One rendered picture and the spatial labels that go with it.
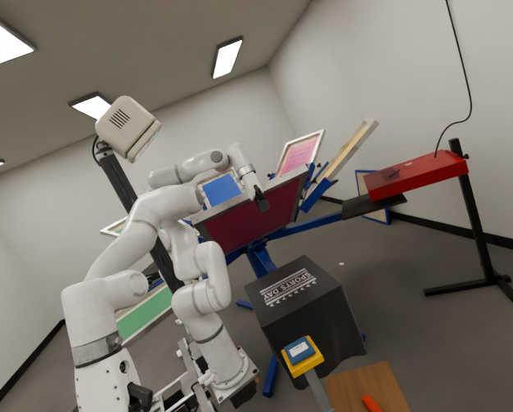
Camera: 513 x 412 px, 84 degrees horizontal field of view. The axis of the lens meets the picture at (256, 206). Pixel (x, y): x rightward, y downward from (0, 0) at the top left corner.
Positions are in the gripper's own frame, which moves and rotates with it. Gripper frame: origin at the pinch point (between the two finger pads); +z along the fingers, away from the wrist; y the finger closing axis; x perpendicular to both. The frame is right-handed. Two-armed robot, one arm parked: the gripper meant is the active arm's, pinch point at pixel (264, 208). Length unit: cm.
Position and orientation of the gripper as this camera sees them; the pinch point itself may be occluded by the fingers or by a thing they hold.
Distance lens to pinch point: 112.7
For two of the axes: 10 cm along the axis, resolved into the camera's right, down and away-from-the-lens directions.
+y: 0.8, -1.3, -9.9
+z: 4.4, 8.9, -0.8
